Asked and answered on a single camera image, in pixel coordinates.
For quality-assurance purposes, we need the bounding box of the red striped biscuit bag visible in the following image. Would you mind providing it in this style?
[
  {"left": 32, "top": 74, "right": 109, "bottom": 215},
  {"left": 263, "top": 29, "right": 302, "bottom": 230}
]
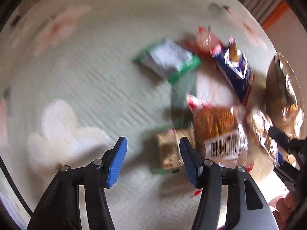
[{"left": 186, "top": 94, "right": 248, "bottom": 167}]

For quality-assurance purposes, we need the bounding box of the green edged nut bar packet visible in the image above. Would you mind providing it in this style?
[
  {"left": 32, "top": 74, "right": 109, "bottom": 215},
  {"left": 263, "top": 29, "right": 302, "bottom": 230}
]
[{"left": 144, "top": 122, "right": 196, "bottom": 175}]

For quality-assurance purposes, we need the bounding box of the blue cracker snack packet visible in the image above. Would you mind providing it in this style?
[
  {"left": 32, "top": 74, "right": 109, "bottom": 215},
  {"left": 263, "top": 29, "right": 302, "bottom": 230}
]
[{"left": 210, "top": 37, "right": 254, "bottom": 106}]

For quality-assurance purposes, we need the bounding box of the green white snack packet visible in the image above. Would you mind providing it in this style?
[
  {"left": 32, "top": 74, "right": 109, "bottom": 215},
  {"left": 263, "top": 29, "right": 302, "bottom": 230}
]
[{"left": 134, "top": 39, "right": 201, "bottom": 83}]

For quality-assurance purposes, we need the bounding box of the red clear snack packet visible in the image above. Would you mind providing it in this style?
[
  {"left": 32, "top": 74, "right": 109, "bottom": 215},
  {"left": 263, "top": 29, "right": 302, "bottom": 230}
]
[{"left": 184, "top": 26, "right": 224, "bottom": 55}]

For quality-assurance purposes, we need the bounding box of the dark seaweed snack packet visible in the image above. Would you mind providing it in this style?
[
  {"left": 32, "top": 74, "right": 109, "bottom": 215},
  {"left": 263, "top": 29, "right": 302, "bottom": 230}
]
[{"left": 247, "top": 108, "right": 280, "bottom": 168}]

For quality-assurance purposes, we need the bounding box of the person's right hand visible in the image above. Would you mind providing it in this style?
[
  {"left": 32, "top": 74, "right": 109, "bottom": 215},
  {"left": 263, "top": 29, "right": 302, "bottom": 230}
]
[{"left": 268, "top": 192, "right": 298, "bottom": 229}]

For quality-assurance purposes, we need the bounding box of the round gold ribbed tray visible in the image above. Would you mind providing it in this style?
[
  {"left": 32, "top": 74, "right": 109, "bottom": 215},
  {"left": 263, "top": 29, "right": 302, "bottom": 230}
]
[{"left": 265, "top": 53, "right": 304, "bottom": 139}]

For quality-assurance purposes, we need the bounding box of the floral green quilted bedspread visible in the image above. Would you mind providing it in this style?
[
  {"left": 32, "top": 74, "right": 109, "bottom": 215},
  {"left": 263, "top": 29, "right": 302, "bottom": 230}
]
[{"left": 1, "top": 0, "right": 276, "bottom": 229}]

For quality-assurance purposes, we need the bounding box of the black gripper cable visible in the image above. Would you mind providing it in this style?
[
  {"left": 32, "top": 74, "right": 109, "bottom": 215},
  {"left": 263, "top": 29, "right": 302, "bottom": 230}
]
[{"left": 0, "top": 156, "right": 34, "bottom": 217}]

